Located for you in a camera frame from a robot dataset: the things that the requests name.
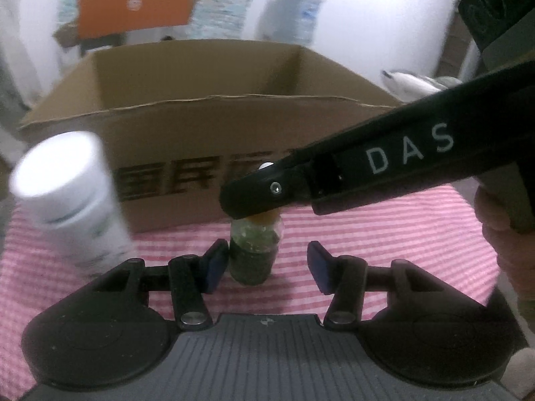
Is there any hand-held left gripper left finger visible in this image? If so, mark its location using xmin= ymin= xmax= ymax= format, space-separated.
xmin=93 ymin=238 xmax=230 ymax=330

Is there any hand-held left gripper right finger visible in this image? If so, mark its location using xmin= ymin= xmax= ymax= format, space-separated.
xmin=306 ymin=241 xmax=444 ymax=330

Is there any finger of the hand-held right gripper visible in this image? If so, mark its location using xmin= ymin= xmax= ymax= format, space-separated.
xmin=219 ymin=149 xmax=315 ymax=220

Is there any green dropper bottle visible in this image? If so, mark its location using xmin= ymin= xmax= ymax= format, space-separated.
xmin=228 ymin=161 xmax=285 ymax=285

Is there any large brown cardboard box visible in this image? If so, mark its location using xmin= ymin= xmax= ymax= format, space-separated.
xmin=19 ymin=41 xmax=404 ymax=235

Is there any person's right hand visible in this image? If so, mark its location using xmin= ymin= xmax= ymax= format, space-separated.
xmin=475 ymin=176 xmax=535 ymax=302

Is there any white pill bottle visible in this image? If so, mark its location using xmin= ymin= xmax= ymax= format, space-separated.
xmin=9 ymin=131 xmax=136 ymax=278

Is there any clear blue water jug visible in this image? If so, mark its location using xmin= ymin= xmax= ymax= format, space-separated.
xmin=272 ymin=0 xmax=324 ymax=44

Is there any dark box with blue label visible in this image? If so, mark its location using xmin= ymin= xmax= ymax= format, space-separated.
xmin=79 ymin=33 xmax=126 ymax=57

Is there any orange cardboard box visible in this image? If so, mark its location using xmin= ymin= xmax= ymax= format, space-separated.
xmin=52 ymin=0 xmax=210 ymax=51

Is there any brown door frame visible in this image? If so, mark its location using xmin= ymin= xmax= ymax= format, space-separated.
xmin=437 ymin=0 xmax=477 ymax=82

